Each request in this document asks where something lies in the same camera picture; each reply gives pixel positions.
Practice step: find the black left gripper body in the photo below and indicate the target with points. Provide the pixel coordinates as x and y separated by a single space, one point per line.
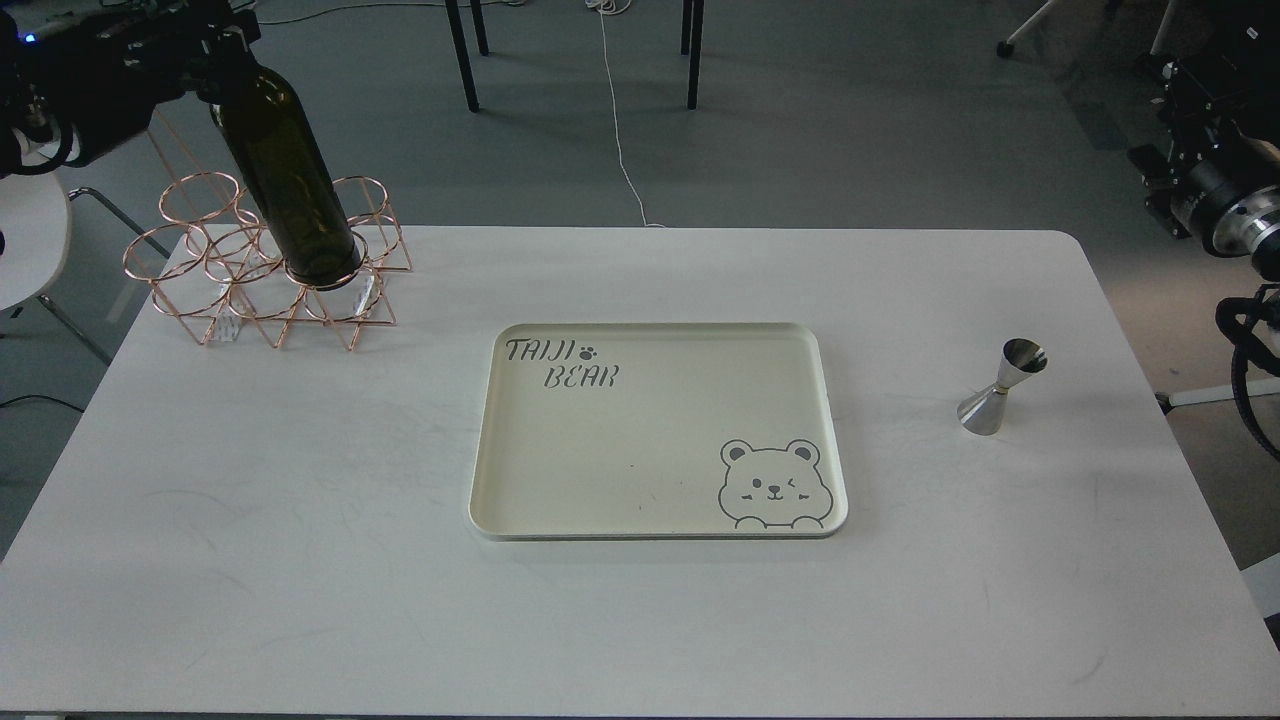
89 81

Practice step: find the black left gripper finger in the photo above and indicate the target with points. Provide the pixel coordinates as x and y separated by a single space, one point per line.
224 30

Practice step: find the dark green wine bottle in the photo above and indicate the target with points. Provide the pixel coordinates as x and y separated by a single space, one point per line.
264 124

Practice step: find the steel double jigger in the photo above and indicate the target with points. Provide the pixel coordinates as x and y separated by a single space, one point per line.
984 412

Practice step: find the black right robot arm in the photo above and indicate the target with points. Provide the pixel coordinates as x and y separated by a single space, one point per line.
1217 180

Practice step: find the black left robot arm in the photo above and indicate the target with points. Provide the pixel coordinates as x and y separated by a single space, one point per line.
83 84

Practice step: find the cream bear serving tray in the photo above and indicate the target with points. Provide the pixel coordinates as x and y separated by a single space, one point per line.
657 430

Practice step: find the white chair base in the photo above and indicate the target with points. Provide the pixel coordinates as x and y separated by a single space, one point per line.
1072 17

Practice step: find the black rolling cabinet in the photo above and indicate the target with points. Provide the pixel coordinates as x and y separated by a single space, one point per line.
1246 33

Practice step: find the copper wire wine rack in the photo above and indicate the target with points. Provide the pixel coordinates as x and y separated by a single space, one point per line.
213 265

